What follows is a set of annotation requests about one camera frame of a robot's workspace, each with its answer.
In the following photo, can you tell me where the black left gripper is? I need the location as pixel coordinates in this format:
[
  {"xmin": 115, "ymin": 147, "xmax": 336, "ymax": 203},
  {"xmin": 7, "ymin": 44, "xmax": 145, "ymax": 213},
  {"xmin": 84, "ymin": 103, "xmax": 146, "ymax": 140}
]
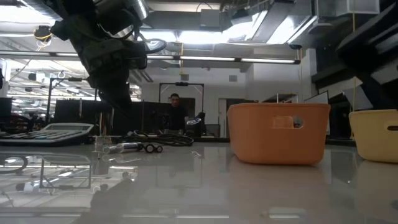
[{"xmin": 73, "ymin": 36, "xmax": 149, "ymax": 118}]

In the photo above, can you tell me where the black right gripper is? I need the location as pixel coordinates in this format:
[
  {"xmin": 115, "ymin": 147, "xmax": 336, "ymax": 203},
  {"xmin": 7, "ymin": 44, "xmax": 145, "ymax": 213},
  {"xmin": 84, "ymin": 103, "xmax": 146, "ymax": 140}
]
[{"xmin": 336, "ymin": 2, "xmax": 398, "ymax": 110}]

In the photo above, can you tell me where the silver battery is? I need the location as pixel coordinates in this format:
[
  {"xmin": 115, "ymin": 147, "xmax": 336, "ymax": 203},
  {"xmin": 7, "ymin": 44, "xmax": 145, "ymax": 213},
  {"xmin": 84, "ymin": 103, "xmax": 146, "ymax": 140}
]
[
  {"xmin": 102, "ymin": 144, "xmax": 125, "ymax": 155},
  {"xmin": 116, "ymin": 142, "xmax": 144, "ymax": 154}
]

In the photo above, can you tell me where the yellow plastic bin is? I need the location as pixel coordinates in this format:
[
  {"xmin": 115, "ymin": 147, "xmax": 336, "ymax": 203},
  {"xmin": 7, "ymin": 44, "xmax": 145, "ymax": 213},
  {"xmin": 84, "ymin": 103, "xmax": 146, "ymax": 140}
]
[{"xmin": 348, "ymin": 109, "xmax": 398, "ymax": 164}]

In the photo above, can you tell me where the black partition panel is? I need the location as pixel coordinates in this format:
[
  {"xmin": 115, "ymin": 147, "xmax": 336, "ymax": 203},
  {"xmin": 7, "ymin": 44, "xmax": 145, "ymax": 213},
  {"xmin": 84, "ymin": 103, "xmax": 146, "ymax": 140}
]
[{"xmin": 54, "ymin": 98, "xmax": 170, "ymax": 136}]

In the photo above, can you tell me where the person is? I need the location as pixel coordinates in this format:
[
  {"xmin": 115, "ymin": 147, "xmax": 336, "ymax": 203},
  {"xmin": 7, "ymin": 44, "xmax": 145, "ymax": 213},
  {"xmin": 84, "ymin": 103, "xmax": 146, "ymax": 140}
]
[{"xmin": 164, "ymin": 92, "xmax": 189, "ymax": 135}]

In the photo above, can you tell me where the grey desk calculator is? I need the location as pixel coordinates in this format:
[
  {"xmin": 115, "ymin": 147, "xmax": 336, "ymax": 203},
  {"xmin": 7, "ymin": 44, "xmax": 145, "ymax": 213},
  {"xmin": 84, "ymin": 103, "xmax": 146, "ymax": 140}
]
[{"xmin": 0, "ymin": 122, "xmax": 95, "ymax": 147}]

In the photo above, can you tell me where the ceiling light strip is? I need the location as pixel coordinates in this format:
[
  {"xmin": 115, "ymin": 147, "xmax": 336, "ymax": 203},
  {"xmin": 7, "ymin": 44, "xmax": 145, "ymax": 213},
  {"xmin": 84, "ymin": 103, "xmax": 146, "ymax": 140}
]
[{"xmin": 0, "ymin": 49, "xmax": 302, "ymax": 65}]

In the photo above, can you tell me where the orange plastic bin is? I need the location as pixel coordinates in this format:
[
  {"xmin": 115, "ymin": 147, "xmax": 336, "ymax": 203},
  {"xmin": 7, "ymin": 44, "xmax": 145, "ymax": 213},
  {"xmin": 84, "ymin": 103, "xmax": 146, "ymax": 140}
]
[{"xmin": 226, "ymin": 102, "xmax": 331, "ymax": 166}]

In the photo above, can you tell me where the black power cord with plug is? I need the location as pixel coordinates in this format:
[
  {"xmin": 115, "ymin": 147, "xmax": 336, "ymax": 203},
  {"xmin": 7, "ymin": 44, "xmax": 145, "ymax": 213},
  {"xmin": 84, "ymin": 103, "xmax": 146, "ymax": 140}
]
[{"xmin": 123, "ymin": 129, "xmax": 195, "ymax": 147}]

